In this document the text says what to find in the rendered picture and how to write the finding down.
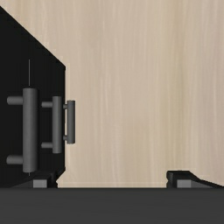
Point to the cabinet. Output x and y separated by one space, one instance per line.
17 70

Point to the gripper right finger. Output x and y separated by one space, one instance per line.
183 181

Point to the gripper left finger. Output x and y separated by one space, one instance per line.
40 182

